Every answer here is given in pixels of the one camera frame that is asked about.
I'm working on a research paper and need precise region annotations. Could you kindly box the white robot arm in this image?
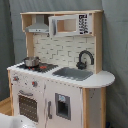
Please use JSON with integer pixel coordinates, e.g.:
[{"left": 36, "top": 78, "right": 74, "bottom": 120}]
[{"left": 0, "top": 113, "right": 36, "bottom": 128}]

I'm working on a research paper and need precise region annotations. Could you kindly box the red left stove knob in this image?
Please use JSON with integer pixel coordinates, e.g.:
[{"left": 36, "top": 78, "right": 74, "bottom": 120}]
[{"left": 12, "top": 76, "right": 20, "bottom": 83}]

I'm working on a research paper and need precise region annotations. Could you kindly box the grey toy sink basin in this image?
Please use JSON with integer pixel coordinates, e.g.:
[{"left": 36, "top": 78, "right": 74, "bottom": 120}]
[{"left": 53, "top": 67, "right": 92, "bottom": 81}]

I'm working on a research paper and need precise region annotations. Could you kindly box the wooden toy kitchen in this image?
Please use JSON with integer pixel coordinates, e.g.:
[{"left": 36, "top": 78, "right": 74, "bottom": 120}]
[{"left": 8, "top": 10, "right": 115, "bottom": 128}]

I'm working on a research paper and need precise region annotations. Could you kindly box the grey range hood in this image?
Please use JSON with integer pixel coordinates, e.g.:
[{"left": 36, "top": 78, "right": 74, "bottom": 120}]
[{"left": 25, "top": 15, "right": 49, "bottom": 33}]

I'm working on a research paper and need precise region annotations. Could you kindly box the white cupboard door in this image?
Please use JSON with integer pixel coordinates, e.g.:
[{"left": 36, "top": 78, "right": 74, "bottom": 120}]
[{"left": 45, "top": 81, "right": 82, "bottom": 128}]

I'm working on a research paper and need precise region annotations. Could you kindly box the red right stove knob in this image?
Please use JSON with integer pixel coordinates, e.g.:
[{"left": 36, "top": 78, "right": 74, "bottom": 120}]
[{"left": 32, "top": 81, "right": 38, "bottom": 87}]

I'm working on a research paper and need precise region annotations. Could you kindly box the grey ice dispenser panel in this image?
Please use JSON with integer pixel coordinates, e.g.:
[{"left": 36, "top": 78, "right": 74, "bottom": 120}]
[{"left": 55, "top": 93, "right": 71, "bottom": 120}]

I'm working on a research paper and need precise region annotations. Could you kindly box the toy oven door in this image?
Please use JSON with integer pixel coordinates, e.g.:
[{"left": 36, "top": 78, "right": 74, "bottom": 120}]
[{"left": 18, "top": 90, "right": 39, "bottom": 123}]

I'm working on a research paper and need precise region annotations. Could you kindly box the white microwave door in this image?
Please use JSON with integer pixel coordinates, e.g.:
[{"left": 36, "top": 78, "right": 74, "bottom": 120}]
[{"left": 49, "top": 13, "right": 92, "bottom": 37}]

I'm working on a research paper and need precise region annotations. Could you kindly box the red stove knob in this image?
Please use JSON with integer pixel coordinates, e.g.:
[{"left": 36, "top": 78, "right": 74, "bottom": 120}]
[
  {"left": 12, "top": 76, "right": 20, "bottom": 83},
  {"left": 32, "top": 81, "right": 38, "bottom": 87}
]

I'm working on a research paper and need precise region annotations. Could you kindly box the black toy stovetop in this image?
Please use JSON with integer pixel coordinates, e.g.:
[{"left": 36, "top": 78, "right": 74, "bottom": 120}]
[{"left": 20, "top": 63, "right": 56, "bottom": 73}]

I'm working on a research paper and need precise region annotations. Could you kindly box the silver toy pot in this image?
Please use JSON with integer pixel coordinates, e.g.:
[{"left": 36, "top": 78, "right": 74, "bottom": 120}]
[{"left": 23, "top": 56, "right": 40, "bottom": 67}]

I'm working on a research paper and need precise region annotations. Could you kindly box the black toy faucet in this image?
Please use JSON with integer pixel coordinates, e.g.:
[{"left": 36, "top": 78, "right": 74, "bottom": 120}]
[{"left": 75, "top": 49, "right": 95, "bottom": 71}]

